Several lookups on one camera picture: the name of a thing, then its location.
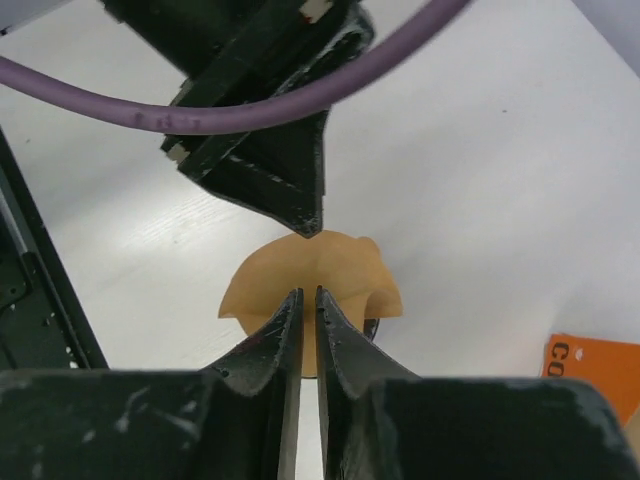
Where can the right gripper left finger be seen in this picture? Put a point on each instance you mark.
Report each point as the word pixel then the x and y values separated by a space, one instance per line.
pixel 235 419

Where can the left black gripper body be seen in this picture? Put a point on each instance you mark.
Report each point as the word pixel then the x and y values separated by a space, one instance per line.
pixel 239 52

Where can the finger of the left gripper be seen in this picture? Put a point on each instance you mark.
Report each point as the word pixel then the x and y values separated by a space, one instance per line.
pixel 277 172

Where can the orange coffee filter box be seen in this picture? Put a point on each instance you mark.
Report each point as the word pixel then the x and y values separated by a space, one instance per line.
pixel 609 366

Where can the single brown paper filter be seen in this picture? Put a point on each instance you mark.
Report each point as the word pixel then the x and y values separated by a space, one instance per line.
pixel 350 268

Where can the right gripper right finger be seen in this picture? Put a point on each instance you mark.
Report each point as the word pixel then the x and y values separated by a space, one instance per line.
pixel 379 420

